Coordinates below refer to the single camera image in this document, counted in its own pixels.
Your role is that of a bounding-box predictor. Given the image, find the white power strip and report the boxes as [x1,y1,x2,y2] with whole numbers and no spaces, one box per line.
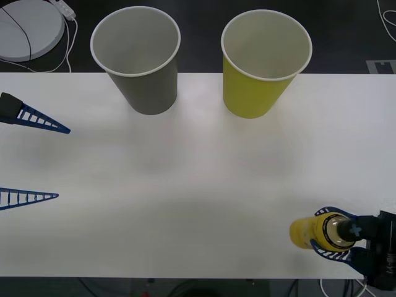
[49,0,77,20]

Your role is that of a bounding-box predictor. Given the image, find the yellow-green waste bin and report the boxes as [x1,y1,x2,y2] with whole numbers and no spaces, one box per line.
[220,9,313,119]

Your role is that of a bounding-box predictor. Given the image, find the white round stand base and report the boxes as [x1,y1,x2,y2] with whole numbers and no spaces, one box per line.
[0,0,66,62]

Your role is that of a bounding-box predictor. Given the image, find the thin dark cable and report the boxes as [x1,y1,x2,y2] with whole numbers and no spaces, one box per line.
[0,6,33,74]

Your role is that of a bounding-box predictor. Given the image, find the yellow bottle with black cap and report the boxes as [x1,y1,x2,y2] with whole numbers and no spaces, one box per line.
[289,213,363,252]

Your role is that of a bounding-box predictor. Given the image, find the grey square floor plate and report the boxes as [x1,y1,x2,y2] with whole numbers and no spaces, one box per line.
[366,59,396,74]

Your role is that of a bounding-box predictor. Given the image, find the white cable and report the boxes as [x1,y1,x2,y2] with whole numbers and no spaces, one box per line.
[376,0,396,43]
[319,277,372,297]
[0,17,79,74]

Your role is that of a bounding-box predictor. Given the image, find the grey waste bin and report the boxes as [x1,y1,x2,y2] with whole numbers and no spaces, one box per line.
[90,6,181,116]

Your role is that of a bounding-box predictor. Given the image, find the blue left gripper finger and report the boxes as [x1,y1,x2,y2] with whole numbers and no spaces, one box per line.
[0,92,71,135]
[0,187,59,212]

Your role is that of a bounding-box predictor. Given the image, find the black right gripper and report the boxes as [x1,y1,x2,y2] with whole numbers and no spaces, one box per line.
[310,206,396,290]

